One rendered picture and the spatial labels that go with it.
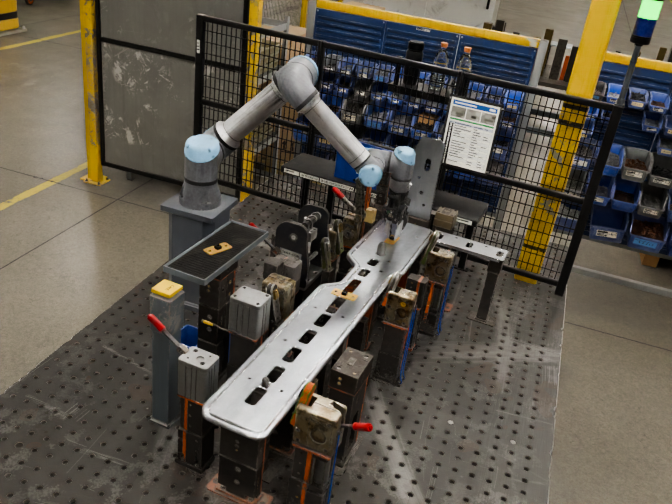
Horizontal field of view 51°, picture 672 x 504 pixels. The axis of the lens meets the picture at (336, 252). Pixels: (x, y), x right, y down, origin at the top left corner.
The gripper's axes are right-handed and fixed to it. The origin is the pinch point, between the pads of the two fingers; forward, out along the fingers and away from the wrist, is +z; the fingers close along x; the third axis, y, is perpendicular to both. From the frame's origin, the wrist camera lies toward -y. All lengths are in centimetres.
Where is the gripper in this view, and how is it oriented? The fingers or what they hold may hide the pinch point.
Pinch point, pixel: (392, 235)
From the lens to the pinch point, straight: 263.7
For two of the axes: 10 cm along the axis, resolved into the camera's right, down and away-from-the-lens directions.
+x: 9.1, 2.9, -3.0
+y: -4.0, 4.2, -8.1
